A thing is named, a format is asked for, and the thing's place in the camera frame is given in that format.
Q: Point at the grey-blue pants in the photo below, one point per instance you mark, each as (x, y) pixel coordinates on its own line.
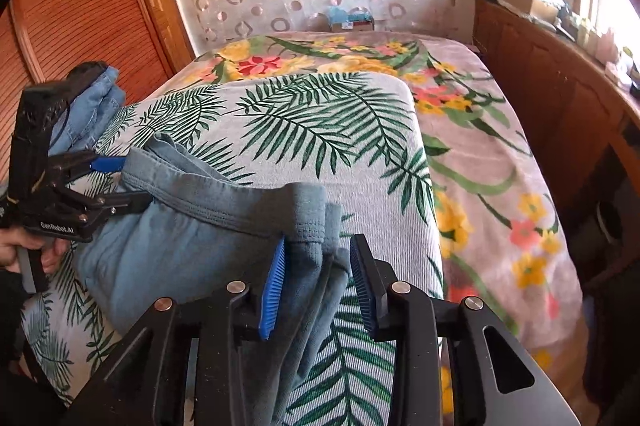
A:
(175, 246)

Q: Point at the dark chair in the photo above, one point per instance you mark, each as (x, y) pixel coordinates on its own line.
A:
(615, 306)

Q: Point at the blue plastic packet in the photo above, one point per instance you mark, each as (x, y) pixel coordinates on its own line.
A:
(350, 14)

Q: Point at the blue denim jeans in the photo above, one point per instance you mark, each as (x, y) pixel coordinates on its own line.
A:
(95, 106)

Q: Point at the person's left forearm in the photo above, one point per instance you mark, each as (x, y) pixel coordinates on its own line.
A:
(15, 386)

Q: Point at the white bottle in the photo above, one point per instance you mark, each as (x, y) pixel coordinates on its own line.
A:
(589, 35)

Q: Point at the wooden wardrobe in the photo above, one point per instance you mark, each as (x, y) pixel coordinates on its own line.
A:
(75, 6)

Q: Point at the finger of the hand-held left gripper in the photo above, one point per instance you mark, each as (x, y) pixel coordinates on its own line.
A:
(107, 165)
(125, 203)

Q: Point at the person's left hand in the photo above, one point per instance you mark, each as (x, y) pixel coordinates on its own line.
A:
(10, 246)

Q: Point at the leaf print blanket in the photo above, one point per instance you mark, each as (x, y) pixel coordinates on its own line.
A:
(325, 126)

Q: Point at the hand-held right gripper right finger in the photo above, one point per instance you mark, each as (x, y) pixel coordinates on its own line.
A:
(362, 286)

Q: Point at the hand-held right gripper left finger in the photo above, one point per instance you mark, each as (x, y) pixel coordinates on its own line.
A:
(272, 286)

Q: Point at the floral blanket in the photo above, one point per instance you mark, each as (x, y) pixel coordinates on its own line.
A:
(480, 156)

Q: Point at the small cardboard box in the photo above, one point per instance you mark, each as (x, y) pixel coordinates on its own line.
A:
(357, 26)

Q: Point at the pink bottle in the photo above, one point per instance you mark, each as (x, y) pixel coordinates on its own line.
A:
(609, 46)

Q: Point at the wooden cabinet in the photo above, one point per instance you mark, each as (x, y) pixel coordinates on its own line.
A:
(550, 81)

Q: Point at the tan cardboard box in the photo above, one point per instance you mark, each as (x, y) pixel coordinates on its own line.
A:
(532, 4)

